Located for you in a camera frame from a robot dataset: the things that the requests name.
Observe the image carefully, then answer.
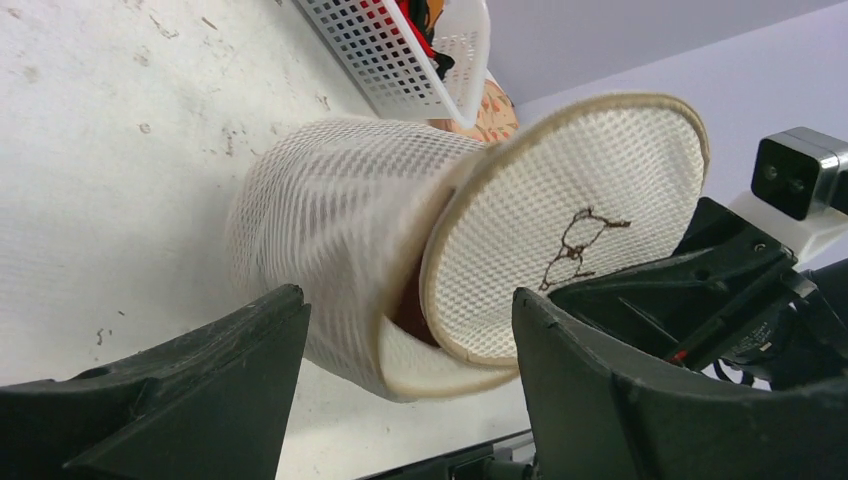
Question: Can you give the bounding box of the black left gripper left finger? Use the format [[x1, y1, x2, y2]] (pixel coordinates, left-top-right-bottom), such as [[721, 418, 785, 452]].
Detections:
[[1, 285, 311, 479]]

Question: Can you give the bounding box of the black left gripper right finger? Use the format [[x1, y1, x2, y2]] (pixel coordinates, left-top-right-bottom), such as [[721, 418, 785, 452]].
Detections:
[[512, 288, 847, 479]]

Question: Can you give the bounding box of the white round mesh laundry bag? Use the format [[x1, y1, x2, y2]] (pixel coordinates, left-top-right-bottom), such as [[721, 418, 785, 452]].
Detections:
[[225, 93, 710, 402]]

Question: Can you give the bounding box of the dark red garment inside bag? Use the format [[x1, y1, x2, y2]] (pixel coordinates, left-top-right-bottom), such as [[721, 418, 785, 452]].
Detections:
[[391, 274, 439, 348]]

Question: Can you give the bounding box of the white plastic basket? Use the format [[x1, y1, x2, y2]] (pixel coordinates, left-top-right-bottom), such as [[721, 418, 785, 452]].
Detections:
[[296, 1, 491, 128]]

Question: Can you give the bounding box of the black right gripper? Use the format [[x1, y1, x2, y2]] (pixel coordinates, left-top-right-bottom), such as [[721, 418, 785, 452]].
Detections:
[[549, 197, 847, 390]]

